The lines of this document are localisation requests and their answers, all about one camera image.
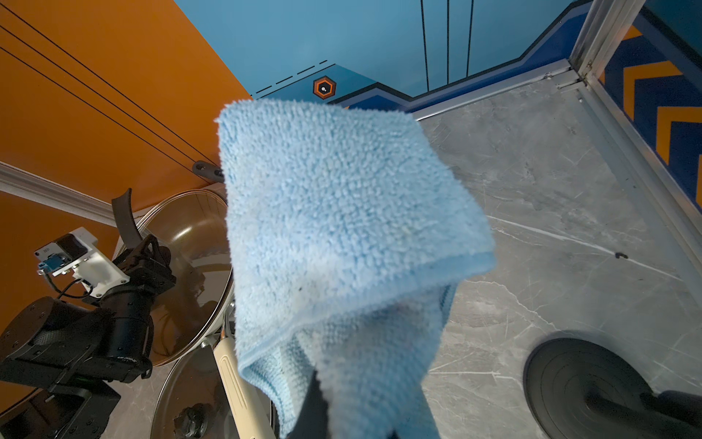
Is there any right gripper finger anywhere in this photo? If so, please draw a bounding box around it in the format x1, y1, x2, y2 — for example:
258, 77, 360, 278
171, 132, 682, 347
287, 372, 329, 439

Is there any black wok black handle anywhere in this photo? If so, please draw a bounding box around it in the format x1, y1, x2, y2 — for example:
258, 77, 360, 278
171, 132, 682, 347
192, 161, 225, 183

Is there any black round stand with post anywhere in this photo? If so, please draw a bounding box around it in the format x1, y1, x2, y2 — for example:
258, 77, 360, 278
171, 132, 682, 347
523, 338, 701, 438

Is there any right aluminium corner post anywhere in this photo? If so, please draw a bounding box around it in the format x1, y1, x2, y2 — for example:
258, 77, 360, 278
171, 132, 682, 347
569, 0, 645, 80

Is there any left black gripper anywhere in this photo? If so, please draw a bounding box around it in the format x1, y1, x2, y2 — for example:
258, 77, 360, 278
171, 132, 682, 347
113, 234, 177, 296

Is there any aluminium corner post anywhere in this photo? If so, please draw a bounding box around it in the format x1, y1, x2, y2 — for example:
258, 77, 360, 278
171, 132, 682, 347
569, 0, 645, 80
1, 162, 115, 227

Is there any light blue microfibre cloth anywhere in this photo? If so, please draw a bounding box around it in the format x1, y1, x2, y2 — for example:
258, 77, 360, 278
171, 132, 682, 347
218, 100, 495, 438

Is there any left aluminium corner post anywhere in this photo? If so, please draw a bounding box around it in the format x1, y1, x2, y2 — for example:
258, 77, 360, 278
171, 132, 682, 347
1, 162, 115, 227

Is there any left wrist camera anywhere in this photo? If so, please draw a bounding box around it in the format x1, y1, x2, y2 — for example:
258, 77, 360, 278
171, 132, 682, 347
34, 227, 130, 300

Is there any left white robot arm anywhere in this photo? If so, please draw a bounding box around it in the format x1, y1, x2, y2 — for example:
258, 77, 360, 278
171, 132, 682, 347
1, 235, 177, 438

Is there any brown wok cream handle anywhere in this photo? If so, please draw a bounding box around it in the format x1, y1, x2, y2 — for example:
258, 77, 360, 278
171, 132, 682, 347
213, 304, 277, 439

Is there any large glass pot lid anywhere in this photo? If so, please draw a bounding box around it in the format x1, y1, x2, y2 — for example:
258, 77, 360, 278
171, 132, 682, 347
110, 187, 237, 368

